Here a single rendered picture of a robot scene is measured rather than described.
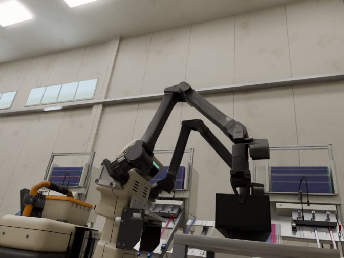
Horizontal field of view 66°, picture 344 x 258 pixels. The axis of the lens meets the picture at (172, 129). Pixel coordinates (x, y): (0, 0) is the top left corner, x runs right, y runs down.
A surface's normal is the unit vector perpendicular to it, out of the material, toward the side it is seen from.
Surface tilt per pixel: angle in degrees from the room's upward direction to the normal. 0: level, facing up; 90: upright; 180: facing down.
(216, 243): 90
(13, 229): 90
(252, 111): 90
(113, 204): 90
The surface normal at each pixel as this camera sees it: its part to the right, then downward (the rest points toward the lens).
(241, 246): -0.27, -0.44
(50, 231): 0.96, -0.01
